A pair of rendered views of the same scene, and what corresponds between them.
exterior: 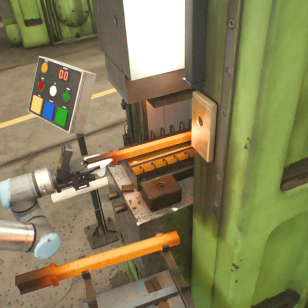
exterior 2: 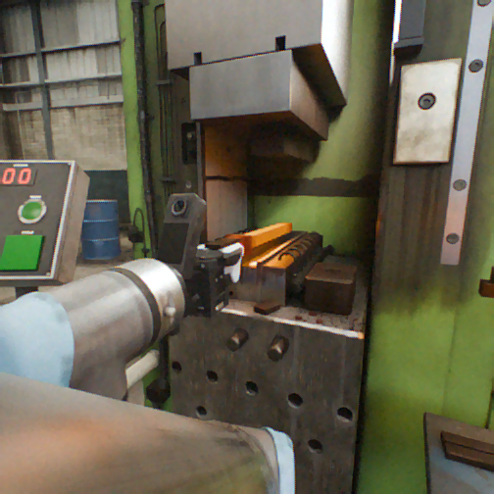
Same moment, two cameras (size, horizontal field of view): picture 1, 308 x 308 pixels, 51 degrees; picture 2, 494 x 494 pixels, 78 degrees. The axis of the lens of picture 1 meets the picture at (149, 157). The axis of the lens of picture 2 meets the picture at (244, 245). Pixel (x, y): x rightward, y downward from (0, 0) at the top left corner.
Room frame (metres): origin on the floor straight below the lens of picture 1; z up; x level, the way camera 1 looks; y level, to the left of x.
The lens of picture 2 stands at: (0.54, 0.51, 1.15)
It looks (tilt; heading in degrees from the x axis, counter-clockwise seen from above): 11 degrees down; 314
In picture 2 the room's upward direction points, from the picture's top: straight up
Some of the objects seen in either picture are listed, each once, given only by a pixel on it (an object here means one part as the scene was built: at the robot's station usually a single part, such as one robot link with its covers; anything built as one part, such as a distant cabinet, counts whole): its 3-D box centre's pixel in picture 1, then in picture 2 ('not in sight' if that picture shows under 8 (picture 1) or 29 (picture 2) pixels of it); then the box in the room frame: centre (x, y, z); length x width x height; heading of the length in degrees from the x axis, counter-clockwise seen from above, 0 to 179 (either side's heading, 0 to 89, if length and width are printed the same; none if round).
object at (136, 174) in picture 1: (176, 151); (271, 257); (1.04, -0.11, 0.96); 0.42 x 0.20 x 0.09; 111
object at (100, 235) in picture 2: not in sight; (100, 228); (5.59, -1.37, 0.44); 0.59 x 0.59 x 0.88
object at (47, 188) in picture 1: (46, 182); (144, 301); (0.84, 0.36, 1.02); 0.10 x 0.05 x 0.09; 20
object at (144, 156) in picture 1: (179, 147); (279, 244); (1.02, -0.12, 0.99); 0.42 x 0.05 x 0.01; 111
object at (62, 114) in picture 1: (62, 117); (24, 253); (1.30, 0.38, 1.01); 0.07 x 0.05 x 0.07; 46
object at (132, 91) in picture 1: (175, 64); (272, 112); (1.04, -0.11, 1.32); 0.42 x 0.20 x 0.10; 111
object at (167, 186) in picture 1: (161, 192); (331, 286); (0.82, -0.03, 0.95); 0.12 x 0.08 x 0.06; 111
